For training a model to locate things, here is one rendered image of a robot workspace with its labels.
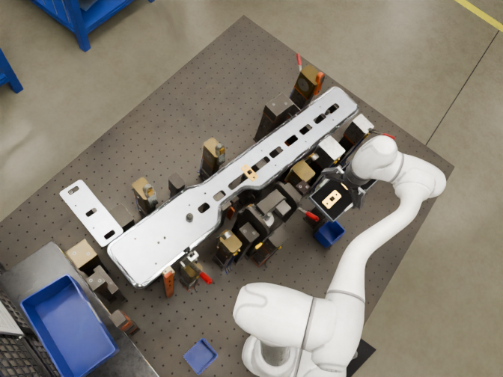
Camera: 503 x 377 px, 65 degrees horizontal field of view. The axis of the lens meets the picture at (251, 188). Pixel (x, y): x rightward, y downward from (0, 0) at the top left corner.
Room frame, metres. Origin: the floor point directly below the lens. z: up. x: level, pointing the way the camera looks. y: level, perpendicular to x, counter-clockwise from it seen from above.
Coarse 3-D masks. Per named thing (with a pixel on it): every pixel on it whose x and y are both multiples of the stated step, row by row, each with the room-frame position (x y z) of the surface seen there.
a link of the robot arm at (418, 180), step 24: (408, 168) 0.75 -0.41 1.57; (432, 168) 0.78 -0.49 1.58; (408, 192) 0.68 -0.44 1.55; (432, 192) 0.72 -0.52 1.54; (408, 216) 0.60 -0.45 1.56; (360, 240) 0.46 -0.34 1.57; (384, 240) 0.49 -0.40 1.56; (360, 264) 0.39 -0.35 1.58; (336, 288) 0.30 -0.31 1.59; (360, 288) 0.32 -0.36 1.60
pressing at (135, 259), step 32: (320, 96) 1.36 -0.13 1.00; (288, 128) 1.10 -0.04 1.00; (320, 128) 1.18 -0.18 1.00; (256, 160) 0.87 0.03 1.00; (288, 160) 0.94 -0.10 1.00; (192, 192) 0.60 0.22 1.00; (160, 224) 0.41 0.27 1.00; (192, 224) 0.47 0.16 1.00; (128, 256) 0.25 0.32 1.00; (160, 256) 0.30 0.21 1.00
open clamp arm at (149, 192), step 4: (148, 184) 0.51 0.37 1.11; (144, 188) 0.49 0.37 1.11; (148, 188) 0.49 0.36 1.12; (152, 188) 0.50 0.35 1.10; (144, 192) 0.48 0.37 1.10; (148, 192) 0.48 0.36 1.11; (152, 192) 0.49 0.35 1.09; (148, 196) 0.48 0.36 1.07; (152, 196) 0.49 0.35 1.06; (148, 200) 0.47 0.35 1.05; (152, 200) 0.48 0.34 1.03; (156, 200) 0.50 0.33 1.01; (148, 204) 0.47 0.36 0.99; (152, 204) 0.48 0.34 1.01; (156, 204) 0.49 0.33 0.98
